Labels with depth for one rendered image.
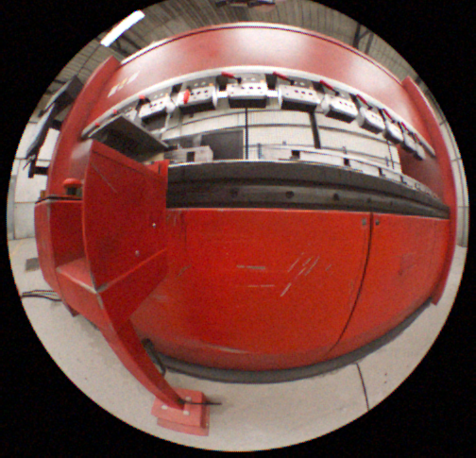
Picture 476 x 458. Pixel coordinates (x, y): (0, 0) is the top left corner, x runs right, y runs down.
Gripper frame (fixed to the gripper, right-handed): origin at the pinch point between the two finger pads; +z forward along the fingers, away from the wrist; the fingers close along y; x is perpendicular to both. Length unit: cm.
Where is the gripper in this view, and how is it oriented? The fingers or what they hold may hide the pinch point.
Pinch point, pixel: (233, 4)
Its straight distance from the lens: 54.7
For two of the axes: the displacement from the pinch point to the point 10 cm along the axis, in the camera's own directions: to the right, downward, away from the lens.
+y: -8.7, -4.9, -0.1
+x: -1.0, 1.8, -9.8
